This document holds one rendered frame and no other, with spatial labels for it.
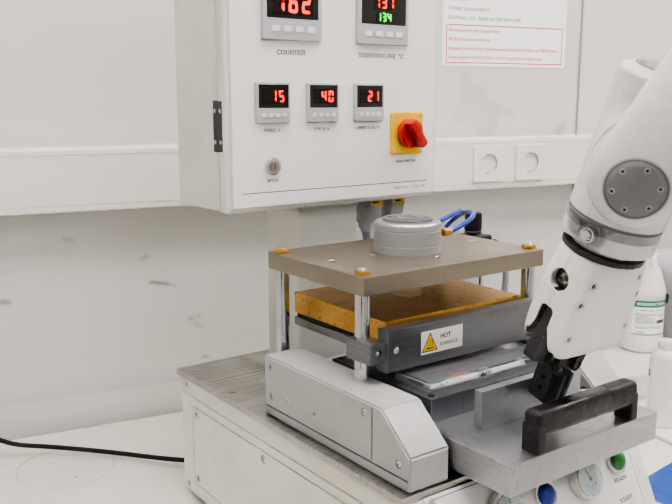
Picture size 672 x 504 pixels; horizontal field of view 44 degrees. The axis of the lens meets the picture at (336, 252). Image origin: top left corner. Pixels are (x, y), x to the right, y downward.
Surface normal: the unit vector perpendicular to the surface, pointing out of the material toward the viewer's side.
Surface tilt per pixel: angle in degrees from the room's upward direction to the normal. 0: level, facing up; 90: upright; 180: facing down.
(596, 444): 90
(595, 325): 108
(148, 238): 90
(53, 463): 0
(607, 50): 90
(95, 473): 0
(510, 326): 90
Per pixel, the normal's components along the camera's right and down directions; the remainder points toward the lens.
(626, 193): -0.41, 0.36
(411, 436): 0.39, -0.65
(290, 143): 0.59, 0.15
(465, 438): 0.00, -0.98
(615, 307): 0.56, 0.47
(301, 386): -0.80, 0.11
